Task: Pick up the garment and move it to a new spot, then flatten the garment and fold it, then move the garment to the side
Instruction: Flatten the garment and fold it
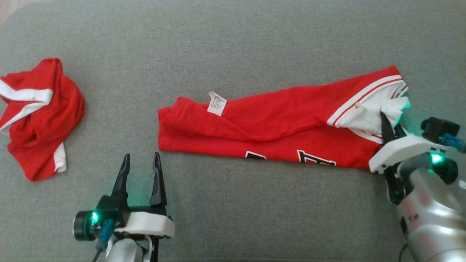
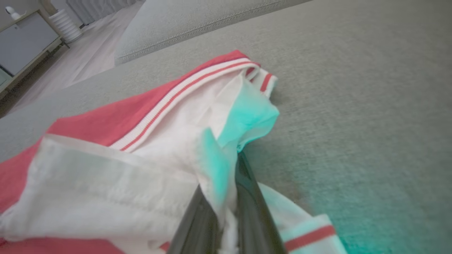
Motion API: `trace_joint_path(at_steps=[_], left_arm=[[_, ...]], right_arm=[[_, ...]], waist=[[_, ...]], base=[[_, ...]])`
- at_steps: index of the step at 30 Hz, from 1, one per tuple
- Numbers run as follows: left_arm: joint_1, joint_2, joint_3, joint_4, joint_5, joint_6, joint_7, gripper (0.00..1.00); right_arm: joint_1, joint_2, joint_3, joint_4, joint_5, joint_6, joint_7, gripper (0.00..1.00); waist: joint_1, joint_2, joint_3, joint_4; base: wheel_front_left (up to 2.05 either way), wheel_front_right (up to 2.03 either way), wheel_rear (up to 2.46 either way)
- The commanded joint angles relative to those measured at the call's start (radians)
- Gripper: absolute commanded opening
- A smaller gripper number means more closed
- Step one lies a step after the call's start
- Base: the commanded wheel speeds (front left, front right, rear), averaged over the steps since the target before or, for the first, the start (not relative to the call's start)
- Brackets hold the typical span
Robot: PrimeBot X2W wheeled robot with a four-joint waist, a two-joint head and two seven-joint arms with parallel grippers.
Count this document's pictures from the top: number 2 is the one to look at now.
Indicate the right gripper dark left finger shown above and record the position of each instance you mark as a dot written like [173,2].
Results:
[197,225]

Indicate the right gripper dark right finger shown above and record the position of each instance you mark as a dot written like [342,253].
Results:
[256,218]

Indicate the red and white jersey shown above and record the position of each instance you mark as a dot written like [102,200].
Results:
[106,183]

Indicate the white ribbed bin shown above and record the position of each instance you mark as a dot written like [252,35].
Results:
[67,26]

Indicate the grey curtain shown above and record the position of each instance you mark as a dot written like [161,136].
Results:
[99,8]

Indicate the small white object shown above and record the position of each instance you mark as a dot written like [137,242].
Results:
[13,13]

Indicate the low cabinet with wooden frame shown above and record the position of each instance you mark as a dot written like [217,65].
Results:
[24,46]

